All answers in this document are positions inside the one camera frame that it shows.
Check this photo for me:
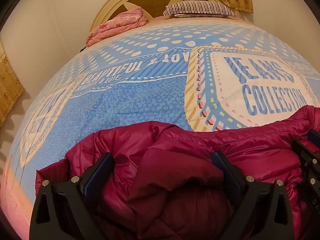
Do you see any striped pillow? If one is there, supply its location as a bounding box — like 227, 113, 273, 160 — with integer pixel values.
163, 0, 238, 18

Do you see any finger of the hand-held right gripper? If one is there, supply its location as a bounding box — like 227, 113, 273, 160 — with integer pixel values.
308, 129, 320, 145
292, 141, 320, 177

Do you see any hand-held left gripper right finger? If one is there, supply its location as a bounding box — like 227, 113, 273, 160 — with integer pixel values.
211, 150, 295, 240

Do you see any folded pink floral quilt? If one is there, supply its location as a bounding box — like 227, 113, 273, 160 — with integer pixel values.
86, 7, 150, 47

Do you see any magenta puffer jacket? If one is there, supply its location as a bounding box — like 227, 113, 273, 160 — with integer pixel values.
35, 105, 320, 240

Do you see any beige curtain on side wall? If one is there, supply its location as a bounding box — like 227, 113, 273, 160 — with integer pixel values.
0, 52, 25, 128

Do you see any cream arched bed headboard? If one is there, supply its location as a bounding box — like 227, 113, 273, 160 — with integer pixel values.
91, 0, 243, 32

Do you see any bed with pink-blue cover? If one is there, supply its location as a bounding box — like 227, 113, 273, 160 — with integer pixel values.
0, 15, 320, 222

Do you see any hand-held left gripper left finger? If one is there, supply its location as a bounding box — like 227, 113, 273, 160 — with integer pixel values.
29, 152, 114, 240

